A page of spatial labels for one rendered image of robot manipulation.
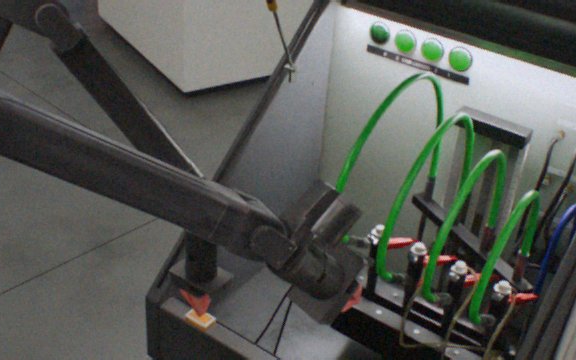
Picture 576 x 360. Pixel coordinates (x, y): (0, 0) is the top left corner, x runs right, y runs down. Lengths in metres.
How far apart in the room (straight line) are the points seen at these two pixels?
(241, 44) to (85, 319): 2.02
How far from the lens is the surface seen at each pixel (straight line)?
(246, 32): 4.30
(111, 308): 2.91
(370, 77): 1.62
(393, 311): 1.50
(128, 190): 0.81
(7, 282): 3.09
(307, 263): 0.91
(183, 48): 4.15
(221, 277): 1.37
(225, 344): 1.41
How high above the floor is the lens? 1.94
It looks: 32 degrees down
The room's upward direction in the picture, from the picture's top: 5 degrees clockwise
